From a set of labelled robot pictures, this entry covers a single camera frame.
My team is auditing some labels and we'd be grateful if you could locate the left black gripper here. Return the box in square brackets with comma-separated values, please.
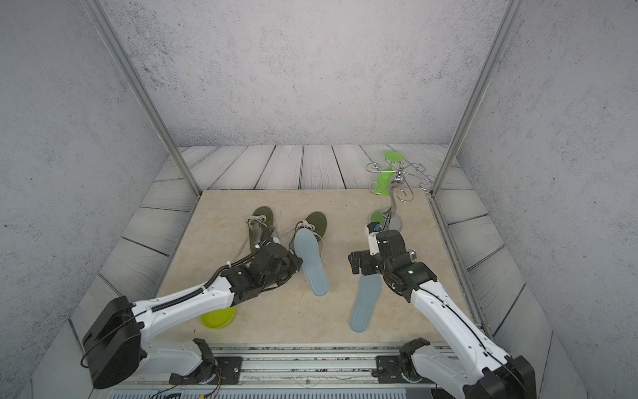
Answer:
[260, 250, 307, 292]

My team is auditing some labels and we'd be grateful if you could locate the grey blue insole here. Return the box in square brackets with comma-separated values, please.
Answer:
[292, 228, 330, 297]
[349, 274, 381, 333]

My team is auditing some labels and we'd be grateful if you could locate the olive green shoe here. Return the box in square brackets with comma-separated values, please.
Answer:
[283, 211, 327, 256]
[246, 206, 278, 253]

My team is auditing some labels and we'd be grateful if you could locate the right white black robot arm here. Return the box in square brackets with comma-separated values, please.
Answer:
[348, 230, 538, 398]

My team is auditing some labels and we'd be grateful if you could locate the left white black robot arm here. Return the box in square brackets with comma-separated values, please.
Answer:
[81, 228, 302, 389]

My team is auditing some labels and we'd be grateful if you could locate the silver metal cup stand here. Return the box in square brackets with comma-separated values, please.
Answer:
[366, 161, 434, 231]

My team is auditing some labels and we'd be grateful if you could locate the lime green bowl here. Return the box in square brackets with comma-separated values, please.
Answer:
[199, 307, 236, 329]

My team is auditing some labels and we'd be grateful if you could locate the green plastic wine glass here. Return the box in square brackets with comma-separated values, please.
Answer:
[372, 151, 404, 196]

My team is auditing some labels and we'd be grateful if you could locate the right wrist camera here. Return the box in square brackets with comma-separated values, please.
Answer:
[367, 221, 382, 256]

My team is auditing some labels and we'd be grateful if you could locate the aluminium front rail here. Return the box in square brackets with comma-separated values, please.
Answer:
[114, 341, 457, 398]

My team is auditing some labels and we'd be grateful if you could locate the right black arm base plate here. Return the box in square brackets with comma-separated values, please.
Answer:
[372, 354, 422, 384]

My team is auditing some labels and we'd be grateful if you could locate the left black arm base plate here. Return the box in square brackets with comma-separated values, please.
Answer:
[169, 356, 244, 386]

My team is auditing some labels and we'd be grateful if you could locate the right aluminium frame post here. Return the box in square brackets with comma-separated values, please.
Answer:
[430, 0, 524, 197]

